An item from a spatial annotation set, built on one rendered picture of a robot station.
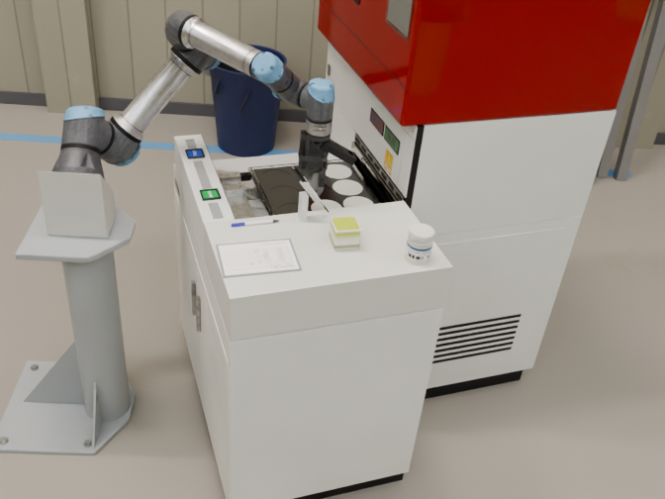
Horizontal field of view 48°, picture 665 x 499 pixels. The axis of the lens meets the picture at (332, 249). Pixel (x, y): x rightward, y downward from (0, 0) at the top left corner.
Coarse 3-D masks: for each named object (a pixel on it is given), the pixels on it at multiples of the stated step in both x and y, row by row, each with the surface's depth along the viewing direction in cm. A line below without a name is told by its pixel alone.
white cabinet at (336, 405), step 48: (192, 240) 244; (192, 288) 248; (192, 336) 275; (288, 336) 202; (336, 336) 208; (384, 336) 215; (432, 336) 221; (240, 384) 207; (288, 384) 214; (336, 384) 220; (384, 384) 227; (240, 432) 219; (288, 432) 226; (336, 432) 233; (384, 432) 241; (240, 480) 232; (288, 480) 240; (336, 480) 248; (384, 480) 262
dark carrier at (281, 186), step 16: (256, 176) 251; (272, 176) 252; (288, 176) 253; (352, 176) 256; (272, 192) 244; (288, 192) 245; (336, 192) 247; (368, 192) 248; (272, 208) 236; (288, 208) 237
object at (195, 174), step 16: (176, 144) 253; (192, 144) 254; (176, 160) 258; (192, 160) 244; (208, 160) 245; (192, 176) 236; (208, 176) 237; (192, 192) 230; (224, 192) 230; (192, 208) 234; (208, 208) 222; (224, 208) 223; (192, 224) 239
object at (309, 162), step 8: (304, 136) 216; (328, 136) 216; (304, 144) 219; (312, 144) 218; (320, 144) 218; (304, 152) 220; (312, 152) 219; (320, 152) 220; (328, 152) 220; (304, 160) 218; (312, 160) 219; (320, 160) 219; (304, 168) 220; (312, 168) 221; (320, 168) 220
